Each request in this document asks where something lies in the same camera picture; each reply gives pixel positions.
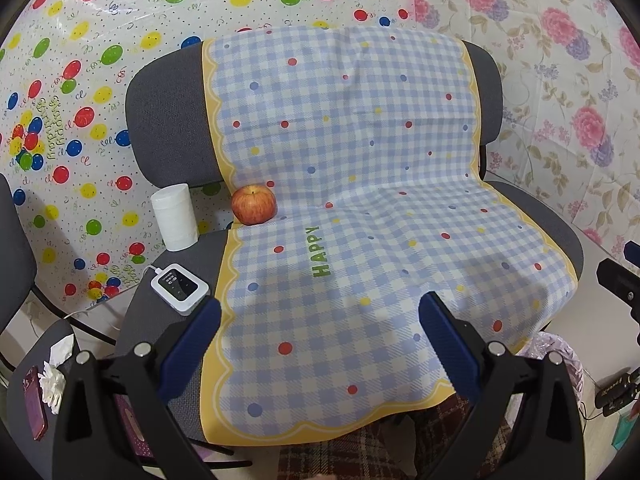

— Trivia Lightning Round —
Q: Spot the plaid trash bag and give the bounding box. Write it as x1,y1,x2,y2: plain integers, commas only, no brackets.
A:
276,331,586,480

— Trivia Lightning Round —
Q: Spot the white power bank device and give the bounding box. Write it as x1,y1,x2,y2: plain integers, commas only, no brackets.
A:
151,263,209,316

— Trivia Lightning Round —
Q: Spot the pink phone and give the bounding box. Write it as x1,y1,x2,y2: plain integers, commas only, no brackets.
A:
22,366,48,441

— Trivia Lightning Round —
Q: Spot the white paper roll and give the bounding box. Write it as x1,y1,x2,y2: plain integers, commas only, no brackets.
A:
151,183,198,252

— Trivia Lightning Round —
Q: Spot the red apple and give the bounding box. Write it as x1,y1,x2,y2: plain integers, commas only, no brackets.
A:
231,184,278,226

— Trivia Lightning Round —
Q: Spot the grey fabric chair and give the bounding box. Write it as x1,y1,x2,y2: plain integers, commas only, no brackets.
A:
113,39,586,456

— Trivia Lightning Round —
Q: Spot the blue checkered cloth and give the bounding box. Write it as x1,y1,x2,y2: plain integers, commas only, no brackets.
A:
200,27,578,446

